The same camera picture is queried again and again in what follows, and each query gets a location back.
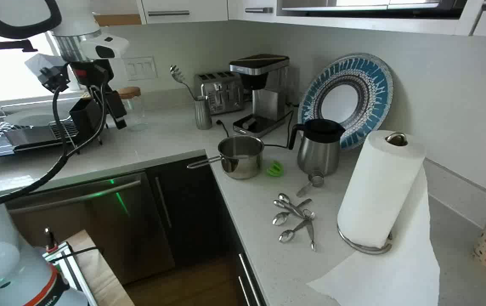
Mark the steel scoop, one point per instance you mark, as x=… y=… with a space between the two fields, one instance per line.
x=314 y=181

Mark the white wall outlet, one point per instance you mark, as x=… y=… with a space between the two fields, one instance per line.
x=141 y=69

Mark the steel whisk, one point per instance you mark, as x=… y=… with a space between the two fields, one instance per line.
x=173 y=70

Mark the steel paper towel holder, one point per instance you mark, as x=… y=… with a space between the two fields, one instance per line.
x=362 y=247

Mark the narrow steel measuring spoon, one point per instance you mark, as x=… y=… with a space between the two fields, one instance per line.
x=311 y=235

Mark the steel utensil cup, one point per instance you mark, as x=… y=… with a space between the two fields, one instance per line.
x=202 y=116

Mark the large steel measuring spoon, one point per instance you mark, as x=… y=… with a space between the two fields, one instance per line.
x=286 y=237

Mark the dark cabinet door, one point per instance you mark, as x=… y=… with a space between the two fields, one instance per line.
x=192 y=210

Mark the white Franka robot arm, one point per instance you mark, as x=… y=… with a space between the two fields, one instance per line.
x=78 y=18

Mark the white paper towel roll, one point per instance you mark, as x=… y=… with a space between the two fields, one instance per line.
x=376 y=188

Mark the steel drip coffee maker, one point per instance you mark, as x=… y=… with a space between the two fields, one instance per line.
x=269 y=99

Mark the small steel measuring spoon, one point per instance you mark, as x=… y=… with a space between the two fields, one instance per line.
x=294 y=208
x=282 y=198

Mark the jar with wooden lid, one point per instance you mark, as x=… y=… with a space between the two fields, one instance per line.
x=129 y=94

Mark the steel built-in microwave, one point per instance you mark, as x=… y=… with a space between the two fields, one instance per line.
x=367 y=7

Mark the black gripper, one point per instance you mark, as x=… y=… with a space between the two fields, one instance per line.
x=92 y=74

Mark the blue and white plate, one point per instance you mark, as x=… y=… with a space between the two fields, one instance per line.
x=376 y=91

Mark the dark drawer cabinet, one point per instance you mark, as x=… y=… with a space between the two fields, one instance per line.
x=248 y=283

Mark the steel dishwasher front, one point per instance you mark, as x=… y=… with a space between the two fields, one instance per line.
x=129 y=227

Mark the medium steel measuring spoon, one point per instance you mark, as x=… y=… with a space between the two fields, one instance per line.
x=279 y=218

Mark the small green object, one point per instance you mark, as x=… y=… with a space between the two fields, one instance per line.
x=275 y=169

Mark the black counter appliance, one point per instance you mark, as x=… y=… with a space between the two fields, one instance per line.
x=87 y=123

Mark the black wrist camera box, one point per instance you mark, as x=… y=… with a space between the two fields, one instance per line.
x=44 y=69

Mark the wooden table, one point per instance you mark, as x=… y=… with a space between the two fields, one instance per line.
x=100 y=278

